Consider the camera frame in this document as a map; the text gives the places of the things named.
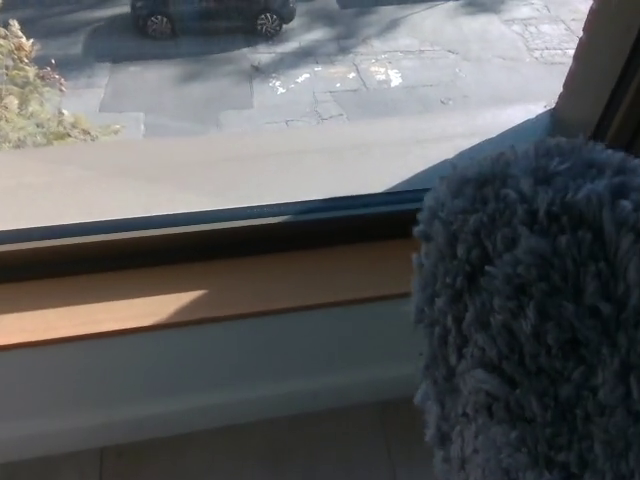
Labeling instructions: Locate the grey fluffy microfibre duster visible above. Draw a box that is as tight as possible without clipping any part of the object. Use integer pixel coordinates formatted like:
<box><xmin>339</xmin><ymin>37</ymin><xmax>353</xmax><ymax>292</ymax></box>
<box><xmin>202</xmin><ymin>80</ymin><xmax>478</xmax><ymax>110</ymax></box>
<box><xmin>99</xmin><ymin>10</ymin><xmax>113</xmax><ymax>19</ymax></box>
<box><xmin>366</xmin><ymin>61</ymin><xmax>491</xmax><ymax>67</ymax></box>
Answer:
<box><xmin>412</xmin><ymin>134</ymin><xmax>640</xmax><ymax>480</ymax></box>

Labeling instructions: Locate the dark parked car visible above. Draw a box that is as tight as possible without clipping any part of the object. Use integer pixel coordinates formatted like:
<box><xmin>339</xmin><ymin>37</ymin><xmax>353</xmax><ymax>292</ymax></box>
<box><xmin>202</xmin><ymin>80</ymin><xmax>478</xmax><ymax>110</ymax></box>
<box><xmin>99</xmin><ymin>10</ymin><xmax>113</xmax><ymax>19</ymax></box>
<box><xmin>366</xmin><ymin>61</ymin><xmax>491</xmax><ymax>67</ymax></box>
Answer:
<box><xmin>129</xmin><ymin>0</ymin><xmax>298</xmax><ymax>39</ymax></box>

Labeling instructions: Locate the green street tree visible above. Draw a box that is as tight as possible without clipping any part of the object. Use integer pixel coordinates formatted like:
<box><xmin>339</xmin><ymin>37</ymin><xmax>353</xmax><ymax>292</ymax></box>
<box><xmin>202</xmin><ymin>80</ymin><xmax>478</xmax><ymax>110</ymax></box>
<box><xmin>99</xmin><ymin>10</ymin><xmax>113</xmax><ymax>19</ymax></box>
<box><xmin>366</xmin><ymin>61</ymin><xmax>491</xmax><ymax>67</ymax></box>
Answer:
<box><xmin>0</xmin><ymin>18</ymin><xmax>124</xmax><ymax>151</ymax></box>

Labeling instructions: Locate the dark window frame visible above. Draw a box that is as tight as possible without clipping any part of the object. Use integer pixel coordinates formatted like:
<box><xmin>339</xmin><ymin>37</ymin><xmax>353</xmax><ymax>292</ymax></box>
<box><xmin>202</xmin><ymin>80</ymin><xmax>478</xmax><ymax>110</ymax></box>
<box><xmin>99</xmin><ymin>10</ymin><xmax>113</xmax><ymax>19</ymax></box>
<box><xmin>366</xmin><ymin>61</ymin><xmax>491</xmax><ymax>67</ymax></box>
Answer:
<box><xmin>0</xmin><ymin>0</ymin><xmax>640</xmax><ymax>285</ymax></box>

